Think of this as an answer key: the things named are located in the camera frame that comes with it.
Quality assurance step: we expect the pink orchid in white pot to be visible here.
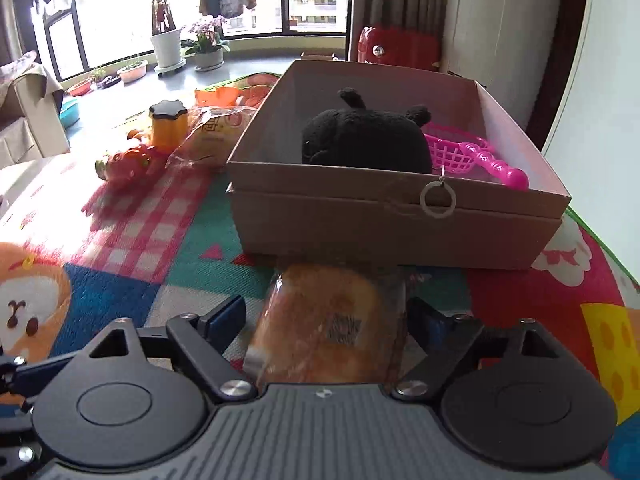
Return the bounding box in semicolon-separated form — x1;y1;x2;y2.
181;15;231;72

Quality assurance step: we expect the white key ring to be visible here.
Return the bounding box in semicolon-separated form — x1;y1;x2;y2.
419;167;457;221

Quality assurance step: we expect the orange plastic toy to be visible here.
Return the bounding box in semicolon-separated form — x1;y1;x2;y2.
194;86;241;108

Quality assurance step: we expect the brown cardboard box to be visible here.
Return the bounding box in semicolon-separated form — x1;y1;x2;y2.
225;58;572;271

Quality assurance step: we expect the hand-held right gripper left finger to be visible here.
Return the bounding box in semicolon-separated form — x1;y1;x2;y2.
87;295;257;403

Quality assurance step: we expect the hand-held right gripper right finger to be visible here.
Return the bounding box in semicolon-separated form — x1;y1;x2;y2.
392;297;558;403

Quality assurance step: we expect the colourful play mat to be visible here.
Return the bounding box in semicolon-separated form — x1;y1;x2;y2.
0;72;640;480

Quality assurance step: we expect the bread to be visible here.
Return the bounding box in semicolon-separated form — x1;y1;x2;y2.
243;260;416;388

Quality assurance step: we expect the black plush toy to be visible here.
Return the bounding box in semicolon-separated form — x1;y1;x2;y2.
301;87;434;173

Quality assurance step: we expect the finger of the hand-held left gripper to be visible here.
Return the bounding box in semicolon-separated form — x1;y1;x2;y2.
0;400;38;471
0;352;76;401

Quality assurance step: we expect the teal basin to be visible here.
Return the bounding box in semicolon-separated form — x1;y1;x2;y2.
59;97;81;128

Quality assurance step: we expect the orange jar with black lid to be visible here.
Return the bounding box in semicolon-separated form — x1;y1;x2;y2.
148;100;190;153

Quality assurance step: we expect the red toy case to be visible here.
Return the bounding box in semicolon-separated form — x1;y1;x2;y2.
356;25;442;68

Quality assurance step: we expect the white rectangular planter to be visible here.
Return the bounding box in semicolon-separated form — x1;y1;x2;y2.
117;60;149;84

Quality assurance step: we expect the beige armchair with cloth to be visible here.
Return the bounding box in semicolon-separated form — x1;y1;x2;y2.
0;50;71;168

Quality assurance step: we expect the bread bag with yellow print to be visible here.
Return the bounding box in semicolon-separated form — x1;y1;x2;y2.
167;105;258;171

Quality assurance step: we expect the tall plant in white pot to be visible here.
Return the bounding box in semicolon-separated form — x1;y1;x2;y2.
135;0;187;78

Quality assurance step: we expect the black metal frame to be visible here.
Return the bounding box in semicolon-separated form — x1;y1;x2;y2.
42;0;91;83

